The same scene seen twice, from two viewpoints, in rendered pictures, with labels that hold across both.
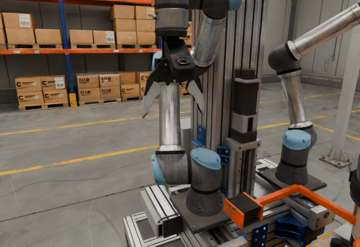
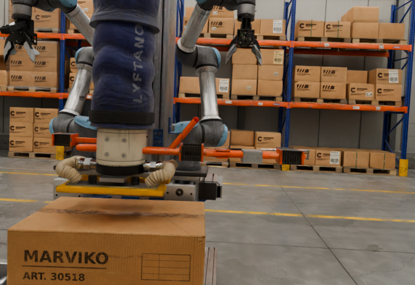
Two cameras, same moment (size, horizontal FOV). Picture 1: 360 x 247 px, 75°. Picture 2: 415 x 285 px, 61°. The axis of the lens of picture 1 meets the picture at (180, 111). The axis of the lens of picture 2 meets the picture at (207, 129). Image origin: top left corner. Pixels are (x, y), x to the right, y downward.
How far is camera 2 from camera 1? 151 cm
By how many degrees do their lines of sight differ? 29
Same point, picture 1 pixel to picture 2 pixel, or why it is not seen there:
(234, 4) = (63, 2)
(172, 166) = (60, 122)
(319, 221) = (170, 196)
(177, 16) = (16, 7)
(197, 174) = (72, 128)
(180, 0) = (18, 0)
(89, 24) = not seen: hidden behind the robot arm
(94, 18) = not seen: hidden behind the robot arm
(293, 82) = (202, 77)
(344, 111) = not seen: outside the picture
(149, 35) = (273, 84)
